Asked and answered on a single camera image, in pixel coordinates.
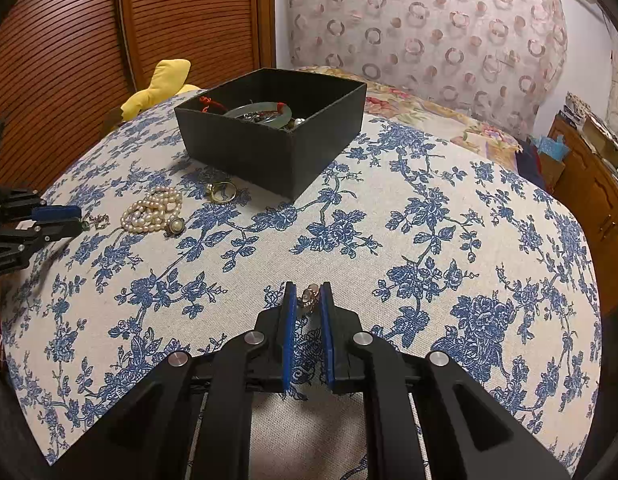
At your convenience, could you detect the gold pink stone ring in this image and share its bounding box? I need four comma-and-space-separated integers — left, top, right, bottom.
299, 284, 322, 313

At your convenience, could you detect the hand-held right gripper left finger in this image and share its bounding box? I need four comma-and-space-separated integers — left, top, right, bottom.
54, 281, 297, 480

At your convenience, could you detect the dark blue bedding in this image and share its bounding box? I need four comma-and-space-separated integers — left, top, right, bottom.
514, 140, 542, 188

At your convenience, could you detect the pale green jade bangle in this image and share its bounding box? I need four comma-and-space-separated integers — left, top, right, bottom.
224, 101, 293, 128

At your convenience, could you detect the white pearl necklace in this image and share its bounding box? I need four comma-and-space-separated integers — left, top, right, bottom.
120, 186, 185, 234

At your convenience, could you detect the brown slatted wooden wardrobe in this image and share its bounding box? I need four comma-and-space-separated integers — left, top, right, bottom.
0, 0, 276, 191

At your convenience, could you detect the cardboard box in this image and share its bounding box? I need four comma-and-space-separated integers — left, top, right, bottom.
584, 115, 618, 168

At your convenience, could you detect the yellow plush toy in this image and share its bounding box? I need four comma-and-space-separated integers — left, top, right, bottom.
120, 59, 200, 122

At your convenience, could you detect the black jewelry box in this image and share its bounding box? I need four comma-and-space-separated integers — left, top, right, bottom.
174, 67, 368, 201

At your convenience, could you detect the wooden sideboard cabinet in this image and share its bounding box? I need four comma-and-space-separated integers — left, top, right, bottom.
546, 114, 618, 311

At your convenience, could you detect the thin gold ring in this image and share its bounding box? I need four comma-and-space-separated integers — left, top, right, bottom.
206, 181, 238, 204

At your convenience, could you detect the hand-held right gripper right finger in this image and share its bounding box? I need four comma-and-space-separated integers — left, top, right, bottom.
319, 281, 572, 480

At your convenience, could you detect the circle patterned curtain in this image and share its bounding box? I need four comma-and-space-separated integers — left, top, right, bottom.
288, 0, 569, 136

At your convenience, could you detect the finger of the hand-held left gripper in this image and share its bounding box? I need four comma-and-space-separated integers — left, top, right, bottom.
0, 219, 90, 281
0, 187, 83, 226

